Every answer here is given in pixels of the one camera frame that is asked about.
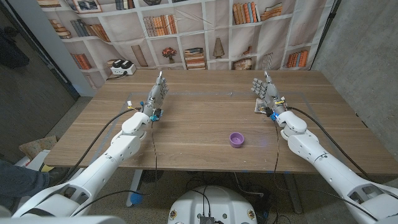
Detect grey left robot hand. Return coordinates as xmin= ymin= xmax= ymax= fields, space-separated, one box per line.
xmin=142 ymin=70 xmax=170 ymax=118

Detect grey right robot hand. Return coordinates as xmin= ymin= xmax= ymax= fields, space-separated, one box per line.
xmin=251 ymin=70 xmax=287 ymax=116

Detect purple plastic cup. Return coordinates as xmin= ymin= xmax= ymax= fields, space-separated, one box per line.
xmin=229 ymin=132 xmax=245 ymax=148

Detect silver printed snack packet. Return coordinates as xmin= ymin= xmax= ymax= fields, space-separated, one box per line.
xmin=254 ymin=98 xmax=271 ymax=114

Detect white power strip black plugs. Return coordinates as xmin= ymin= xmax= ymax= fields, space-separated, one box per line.
xmin=110 ymin=59 xmax=137 ymax=76

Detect black round floor object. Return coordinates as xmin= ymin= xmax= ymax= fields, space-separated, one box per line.
xmin=141 ymin=170 xmax=164 ymax=184

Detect printed bookshelf backdrop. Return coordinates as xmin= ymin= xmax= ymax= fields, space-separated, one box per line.
xmin=36 ymin=0 xmax=335 ymax=90

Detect black backdrop stand pole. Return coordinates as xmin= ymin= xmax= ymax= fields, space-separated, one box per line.
xmin=310 ymin=0 xmax=342 ymax=71

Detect white table leg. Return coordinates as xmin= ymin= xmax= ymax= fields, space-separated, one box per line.
xmin=126 ymin=169 xmax=144 ymax=208

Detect blue round object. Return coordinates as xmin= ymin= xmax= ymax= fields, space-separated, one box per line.
xmin=129 ymin=192 xmax=143 ymax=205

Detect grey table leg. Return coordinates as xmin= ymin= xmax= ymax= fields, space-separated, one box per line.
xmin=284 ymin=173 xmax=303 ymax=215

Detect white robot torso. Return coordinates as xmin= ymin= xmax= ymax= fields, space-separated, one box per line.
xmin=167 ymin=185 xmax=258 ymax=224

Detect beige patterned cushion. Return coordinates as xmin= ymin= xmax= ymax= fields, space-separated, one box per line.
xmin=19 ymin=136 xmax=58 ymax=160

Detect white box on floor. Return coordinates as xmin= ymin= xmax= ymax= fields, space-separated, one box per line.
xmin=14 ymin=149 xmax=52 ymax=172

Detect person leg in jeans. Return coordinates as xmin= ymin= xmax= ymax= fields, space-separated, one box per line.
xmin=0 ymin=159 xmax=51 ymax=202

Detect black power strip cable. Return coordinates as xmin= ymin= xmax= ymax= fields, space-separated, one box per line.
xmin=106 ymin=72 xmax=127 ymax=81

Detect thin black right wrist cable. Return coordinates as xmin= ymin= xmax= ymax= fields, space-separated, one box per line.
xmin=272 ymin=120 xmax=379 ymax=222

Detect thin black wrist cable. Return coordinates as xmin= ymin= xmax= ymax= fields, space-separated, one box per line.
xmin=73 ymin=119 xmax=159 ymax=217
xmin=272 ymin=120 xmax=379 ymax=222

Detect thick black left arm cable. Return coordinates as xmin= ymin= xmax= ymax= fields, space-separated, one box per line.
xmin=55 ymin=107 xmax=139 ymax=186

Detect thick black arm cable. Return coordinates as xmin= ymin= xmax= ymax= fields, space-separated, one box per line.
xmin=55 ymin=107 xmax=139 ymax=186
xmin=285 ymin=106 xmax=373 ymax=181

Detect thin black left wrist cable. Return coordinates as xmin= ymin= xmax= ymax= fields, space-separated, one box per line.
xmin=73 ymin=119 xmax=159 ymax=217

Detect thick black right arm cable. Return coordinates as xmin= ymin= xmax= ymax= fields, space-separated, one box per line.
xmin=285 ymin=106 xmax=373 ymax=181

